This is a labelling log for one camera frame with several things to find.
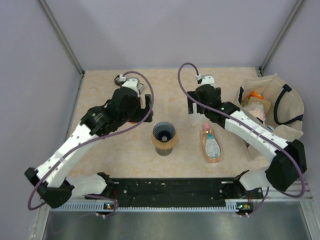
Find glass flask carafe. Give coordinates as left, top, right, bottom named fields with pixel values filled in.
left=155, top=147, right=173, bottom=157

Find black rectangular box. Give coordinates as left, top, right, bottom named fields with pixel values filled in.
left=114, top=74, right=146, bottom=93

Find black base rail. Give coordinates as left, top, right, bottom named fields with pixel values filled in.
left=101, top=177, right=263, bottom=207

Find orange capped bottle in bag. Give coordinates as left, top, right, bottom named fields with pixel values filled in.
left=247, top=91, right=265, bottom=100

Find beige tote bag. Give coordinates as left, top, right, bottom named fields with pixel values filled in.
left=234, top=74, right=304, bottom=142

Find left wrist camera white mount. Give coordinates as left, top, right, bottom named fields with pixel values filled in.
left=117, top=74, right=141, bottom=94

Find left aluminium frame post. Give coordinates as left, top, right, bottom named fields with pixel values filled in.
left=37, top=0, right=86, bottom=76

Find orange soap bottle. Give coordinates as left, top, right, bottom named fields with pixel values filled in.
left=200, top=123, right=222, bottom=163

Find grey cable duct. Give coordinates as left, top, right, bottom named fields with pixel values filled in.
left=52, top=199, right=252, bottom=213

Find right aluminium frame post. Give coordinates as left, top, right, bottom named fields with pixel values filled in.
left=255, top=0, right=306, bottom=77

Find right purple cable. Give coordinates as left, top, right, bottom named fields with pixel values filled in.
left=177, top=62, right=307, bottom=199

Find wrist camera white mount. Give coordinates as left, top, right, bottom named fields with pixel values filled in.
left=117, top=74, right=141, bottom=94
left=195, top=74, right=216, bottom=87

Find blue cone dripper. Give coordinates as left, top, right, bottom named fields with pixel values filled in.
left=152, top=121, right=176, bottom=143

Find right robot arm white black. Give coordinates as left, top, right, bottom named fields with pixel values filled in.
left=185, top=84, right=307, bottom=198

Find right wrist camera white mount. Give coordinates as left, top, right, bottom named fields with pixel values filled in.
left=195, top=74, right=216, bottom=87

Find aluminium frame post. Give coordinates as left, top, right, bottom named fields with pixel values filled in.
left=255, top=0, right=306, bottom=77
left=37, top=0, right=86, bottom=76

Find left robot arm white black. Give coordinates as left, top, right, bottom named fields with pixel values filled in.
left=24, top=87, right=155, bottom=209

